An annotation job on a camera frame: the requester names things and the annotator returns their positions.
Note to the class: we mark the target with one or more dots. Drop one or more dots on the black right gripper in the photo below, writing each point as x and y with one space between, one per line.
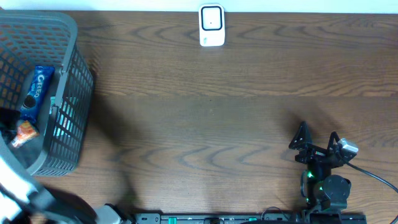
296 144

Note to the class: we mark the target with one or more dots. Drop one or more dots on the blue Oreo cookie pack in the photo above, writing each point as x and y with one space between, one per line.
35 96

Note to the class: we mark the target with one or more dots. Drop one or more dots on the orange snack packet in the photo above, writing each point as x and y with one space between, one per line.
25 132

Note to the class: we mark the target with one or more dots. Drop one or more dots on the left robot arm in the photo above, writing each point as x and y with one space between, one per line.
22 196

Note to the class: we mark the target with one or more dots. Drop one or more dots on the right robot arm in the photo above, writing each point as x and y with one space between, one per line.
326 193

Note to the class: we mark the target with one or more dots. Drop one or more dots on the white barcode scanner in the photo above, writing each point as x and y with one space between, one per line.
211 25

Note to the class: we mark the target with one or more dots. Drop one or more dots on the grey plastic mesh basket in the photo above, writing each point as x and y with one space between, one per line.
35 38

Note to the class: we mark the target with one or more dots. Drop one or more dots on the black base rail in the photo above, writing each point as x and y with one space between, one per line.
156 218

